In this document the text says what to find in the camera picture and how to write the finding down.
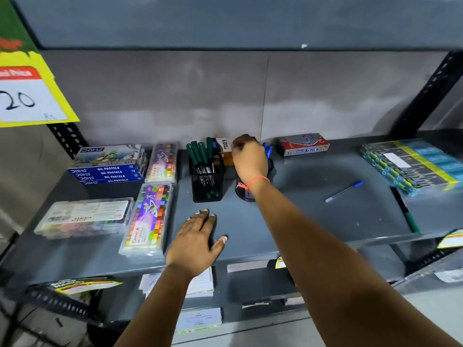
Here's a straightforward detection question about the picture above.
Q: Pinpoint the person's right hand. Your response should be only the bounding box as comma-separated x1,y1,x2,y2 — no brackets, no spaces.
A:
231,134,270,185

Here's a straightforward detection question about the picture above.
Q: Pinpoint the person's left hand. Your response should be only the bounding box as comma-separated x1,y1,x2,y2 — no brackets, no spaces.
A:
166,209,229,279

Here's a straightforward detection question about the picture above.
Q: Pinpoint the orange and white pen box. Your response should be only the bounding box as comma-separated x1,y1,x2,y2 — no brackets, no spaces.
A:
213,137,236,167

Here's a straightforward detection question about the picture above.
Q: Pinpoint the person's right forearm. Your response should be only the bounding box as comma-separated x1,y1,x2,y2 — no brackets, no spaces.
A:
248,178,463,347

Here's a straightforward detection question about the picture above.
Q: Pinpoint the person's left forearm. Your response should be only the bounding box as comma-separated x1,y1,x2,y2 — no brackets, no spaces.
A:
114,264,214,347

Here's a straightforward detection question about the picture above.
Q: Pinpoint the orange thread wrist band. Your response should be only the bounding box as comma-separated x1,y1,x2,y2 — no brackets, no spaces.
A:
237,175,271,192

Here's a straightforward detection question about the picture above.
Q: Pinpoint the stack of white paper pads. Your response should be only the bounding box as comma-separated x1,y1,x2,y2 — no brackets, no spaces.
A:
139,267,215,299

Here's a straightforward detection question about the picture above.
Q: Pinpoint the round black mesh pen holder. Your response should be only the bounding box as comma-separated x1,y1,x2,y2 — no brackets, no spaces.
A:
235,158,275,202

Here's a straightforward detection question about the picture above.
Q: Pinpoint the square black mesh pen holder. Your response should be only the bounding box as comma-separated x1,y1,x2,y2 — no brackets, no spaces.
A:
188,153,227,204

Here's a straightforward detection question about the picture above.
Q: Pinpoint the red and grey pen box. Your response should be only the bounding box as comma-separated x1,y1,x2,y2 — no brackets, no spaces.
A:
277,133,330,157

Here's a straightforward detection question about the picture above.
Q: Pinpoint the grey metal shelving rack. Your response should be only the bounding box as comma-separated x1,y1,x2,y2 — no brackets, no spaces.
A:
0,0,463,347

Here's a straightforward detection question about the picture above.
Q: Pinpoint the large clear pastel case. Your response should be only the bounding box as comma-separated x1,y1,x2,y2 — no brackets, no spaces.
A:
118,183,174,258

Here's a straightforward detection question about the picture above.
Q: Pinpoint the white paper box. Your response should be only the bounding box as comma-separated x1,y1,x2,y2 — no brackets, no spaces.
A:
175,306,223,335

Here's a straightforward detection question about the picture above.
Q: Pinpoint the small clear pastel case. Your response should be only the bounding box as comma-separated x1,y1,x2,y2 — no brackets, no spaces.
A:
145,142,179,185

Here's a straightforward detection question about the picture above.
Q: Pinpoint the blue cap ballpoint pen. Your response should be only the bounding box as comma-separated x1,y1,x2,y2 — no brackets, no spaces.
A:
325,181,364,203

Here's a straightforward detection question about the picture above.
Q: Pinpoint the floral blue pastel box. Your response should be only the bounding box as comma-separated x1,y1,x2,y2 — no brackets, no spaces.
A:
71,144,145,172

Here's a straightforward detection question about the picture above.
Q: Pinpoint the clear pastel case white label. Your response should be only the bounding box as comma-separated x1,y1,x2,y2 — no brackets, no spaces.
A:
34,197,135,240

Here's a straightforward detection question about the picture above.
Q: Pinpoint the black and yellow shelf tag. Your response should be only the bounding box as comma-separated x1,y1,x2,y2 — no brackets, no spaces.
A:
46,277,123,297

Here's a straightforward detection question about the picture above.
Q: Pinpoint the wrapped stack of pen packets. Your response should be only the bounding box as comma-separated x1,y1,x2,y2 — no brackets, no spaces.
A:
360,138,463,196

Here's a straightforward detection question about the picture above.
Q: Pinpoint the black slotted rack upright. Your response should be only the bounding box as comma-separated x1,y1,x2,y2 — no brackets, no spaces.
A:
47,122,89,160
388,50,463,140

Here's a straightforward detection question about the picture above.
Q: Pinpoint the green and black marker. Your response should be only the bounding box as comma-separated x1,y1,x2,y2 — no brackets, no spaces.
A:
390,186,421,234

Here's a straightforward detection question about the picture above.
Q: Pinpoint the yellow and green price sign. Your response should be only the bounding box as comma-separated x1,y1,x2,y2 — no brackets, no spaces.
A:
0,0,80,128

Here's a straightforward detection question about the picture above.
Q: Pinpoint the yellow shelf edge tag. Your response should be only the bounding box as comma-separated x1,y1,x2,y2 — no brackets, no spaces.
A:
436,229,463,250

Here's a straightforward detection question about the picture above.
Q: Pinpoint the white shelf label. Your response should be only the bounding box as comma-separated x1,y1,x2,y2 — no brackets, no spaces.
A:
433,268,463,284

